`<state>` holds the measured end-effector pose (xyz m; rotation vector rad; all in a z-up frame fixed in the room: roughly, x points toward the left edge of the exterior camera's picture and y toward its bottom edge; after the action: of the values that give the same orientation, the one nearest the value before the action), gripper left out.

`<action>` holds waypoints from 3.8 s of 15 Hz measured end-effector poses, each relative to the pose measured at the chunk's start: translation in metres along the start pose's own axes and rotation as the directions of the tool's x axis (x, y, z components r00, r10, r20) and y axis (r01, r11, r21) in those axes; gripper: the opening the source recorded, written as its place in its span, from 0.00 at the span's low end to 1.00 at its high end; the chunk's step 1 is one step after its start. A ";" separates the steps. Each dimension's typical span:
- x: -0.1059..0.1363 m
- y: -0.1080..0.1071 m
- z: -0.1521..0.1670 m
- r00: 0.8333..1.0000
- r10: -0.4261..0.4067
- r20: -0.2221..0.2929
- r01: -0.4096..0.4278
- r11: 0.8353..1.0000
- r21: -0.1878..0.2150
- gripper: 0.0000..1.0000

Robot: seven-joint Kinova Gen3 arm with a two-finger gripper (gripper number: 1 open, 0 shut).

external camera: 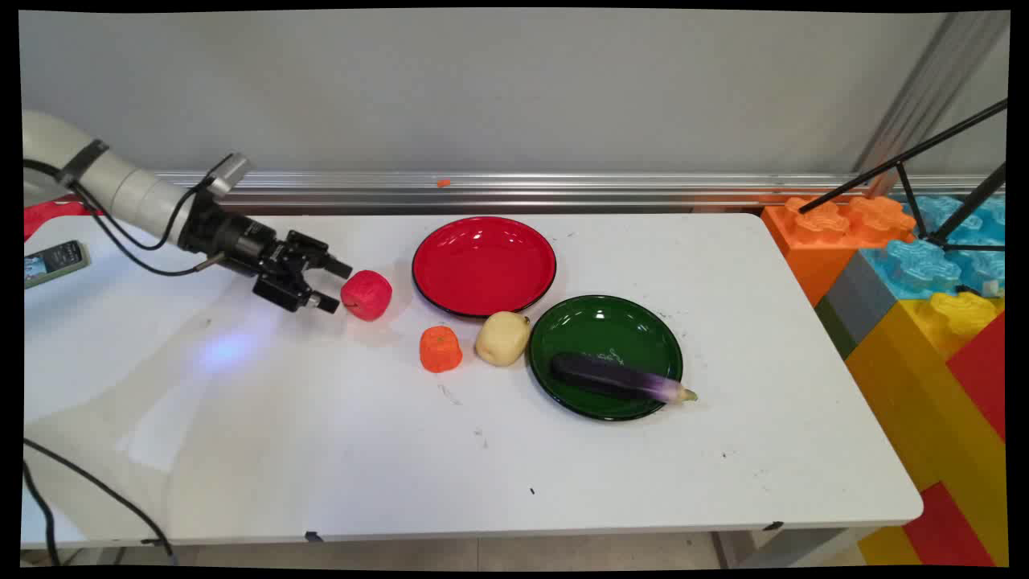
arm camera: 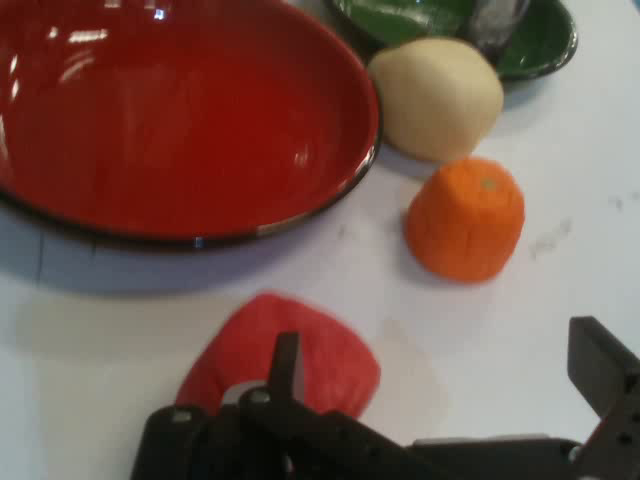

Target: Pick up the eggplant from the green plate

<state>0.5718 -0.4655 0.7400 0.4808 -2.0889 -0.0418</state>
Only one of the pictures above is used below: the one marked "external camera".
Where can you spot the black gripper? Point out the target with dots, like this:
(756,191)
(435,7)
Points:
(237,239)

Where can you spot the purple toy eggplant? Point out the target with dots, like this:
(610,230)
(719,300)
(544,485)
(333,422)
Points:
(603,376)

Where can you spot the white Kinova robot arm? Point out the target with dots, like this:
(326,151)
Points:
(120,189)

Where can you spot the red toy apple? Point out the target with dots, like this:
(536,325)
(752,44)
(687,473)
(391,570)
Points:
(367,296)

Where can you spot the orange toy fruit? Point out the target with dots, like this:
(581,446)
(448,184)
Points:
(440,351)

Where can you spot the red round plate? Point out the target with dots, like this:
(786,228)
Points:
(482,265)

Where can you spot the yellow toy potato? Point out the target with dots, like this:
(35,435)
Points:
(502,339)

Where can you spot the smartphone in green case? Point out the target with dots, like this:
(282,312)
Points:
(55,263)

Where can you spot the red plastic object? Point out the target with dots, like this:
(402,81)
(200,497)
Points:
(44,215)

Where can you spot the green round plate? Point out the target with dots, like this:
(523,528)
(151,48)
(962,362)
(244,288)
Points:
(603,330)

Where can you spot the big orange toy brick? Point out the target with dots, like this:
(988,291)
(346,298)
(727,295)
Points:
(812,241)

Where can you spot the grey table leg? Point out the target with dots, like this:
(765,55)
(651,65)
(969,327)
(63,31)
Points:
(748,548)

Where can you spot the big dark green toy brick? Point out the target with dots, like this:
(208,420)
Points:
(834,328)

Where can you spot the big grey toy brick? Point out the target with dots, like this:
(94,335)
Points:
(860,297)

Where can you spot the big yellow toy brick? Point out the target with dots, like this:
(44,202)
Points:
(908,386)

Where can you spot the black tripod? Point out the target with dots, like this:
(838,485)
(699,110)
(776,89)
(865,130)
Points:
(908,154)

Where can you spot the big translucent blue toy brick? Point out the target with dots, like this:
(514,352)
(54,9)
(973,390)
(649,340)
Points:
(924,269)

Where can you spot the big red toy brick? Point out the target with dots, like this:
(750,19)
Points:
(949,527)
(985,370)

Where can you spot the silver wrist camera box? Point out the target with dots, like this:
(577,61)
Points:
(231,170)

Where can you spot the aluminium rail along wall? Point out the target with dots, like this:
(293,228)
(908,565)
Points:
(603,191)

